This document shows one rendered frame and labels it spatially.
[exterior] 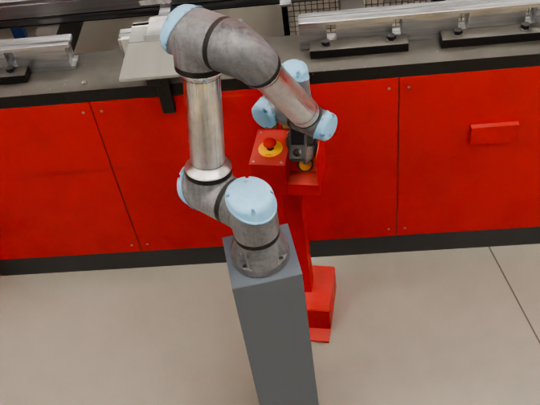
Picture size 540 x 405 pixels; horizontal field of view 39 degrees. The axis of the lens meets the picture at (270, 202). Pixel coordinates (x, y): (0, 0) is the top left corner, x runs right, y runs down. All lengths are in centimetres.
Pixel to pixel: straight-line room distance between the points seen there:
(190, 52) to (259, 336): 82
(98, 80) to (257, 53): 98
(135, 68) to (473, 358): 145
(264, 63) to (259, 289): 61
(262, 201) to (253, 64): 35
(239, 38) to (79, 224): 148
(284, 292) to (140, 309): 107
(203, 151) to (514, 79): 108
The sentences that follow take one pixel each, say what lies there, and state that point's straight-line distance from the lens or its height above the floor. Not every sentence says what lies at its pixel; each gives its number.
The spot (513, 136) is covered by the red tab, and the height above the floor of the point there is 57.
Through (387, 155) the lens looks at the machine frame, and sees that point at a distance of 258.
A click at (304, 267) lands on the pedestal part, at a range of 259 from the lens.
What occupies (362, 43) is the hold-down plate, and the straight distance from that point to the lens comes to 239.
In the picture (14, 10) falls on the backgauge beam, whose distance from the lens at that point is 282.
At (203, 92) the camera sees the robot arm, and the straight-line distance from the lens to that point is 170.
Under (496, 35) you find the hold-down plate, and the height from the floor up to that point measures 90.
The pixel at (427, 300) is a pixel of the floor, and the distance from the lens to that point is 282.
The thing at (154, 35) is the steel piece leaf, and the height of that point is 102.
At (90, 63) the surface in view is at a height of 88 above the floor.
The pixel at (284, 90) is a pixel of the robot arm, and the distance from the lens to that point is 170.
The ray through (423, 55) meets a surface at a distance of 239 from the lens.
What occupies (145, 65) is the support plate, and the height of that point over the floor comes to 100.
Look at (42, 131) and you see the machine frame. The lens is 261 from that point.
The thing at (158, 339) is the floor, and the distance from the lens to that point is 282.
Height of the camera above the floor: 226
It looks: 46 degrees down
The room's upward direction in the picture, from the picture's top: 9 degrees counter-clockwise
